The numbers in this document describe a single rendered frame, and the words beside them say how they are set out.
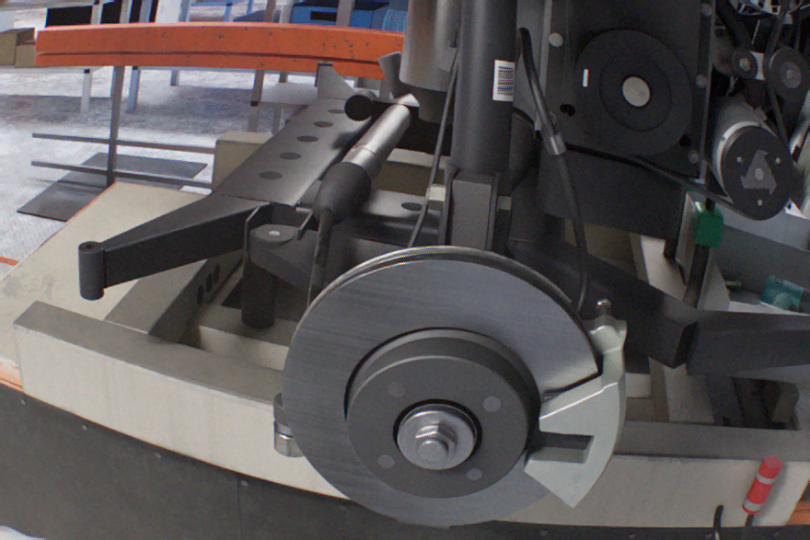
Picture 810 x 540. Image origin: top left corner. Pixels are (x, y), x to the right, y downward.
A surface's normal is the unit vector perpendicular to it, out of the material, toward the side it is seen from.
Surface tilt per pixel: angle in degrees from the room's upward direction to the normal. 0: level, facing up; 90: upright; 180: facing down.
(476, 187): 82
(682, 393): 0
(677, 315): 3
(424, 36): 90
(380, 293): 90
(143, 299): 0
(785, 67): 90
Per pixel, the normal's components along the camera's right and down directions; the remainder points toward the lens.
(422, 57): -0.56, 0.25
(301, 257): 0.08, -0.85
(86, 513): -0.16, 0.36
